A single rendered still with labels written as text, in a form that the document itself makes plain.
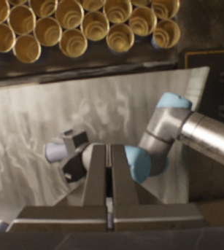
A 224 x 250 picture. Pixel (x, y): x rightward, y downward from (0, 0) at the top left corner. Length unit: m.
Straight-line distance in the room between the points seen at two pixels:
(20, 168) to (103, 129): 0.33
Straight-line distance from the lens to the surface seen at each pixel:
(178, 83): 0.62
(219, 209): 2.34
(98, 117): 0.58
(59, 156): 0.57
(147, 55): 0.57
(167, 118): 0.41
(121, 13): 0.58
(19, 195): 0.78
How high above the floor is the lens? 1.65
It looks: 76 degrees down
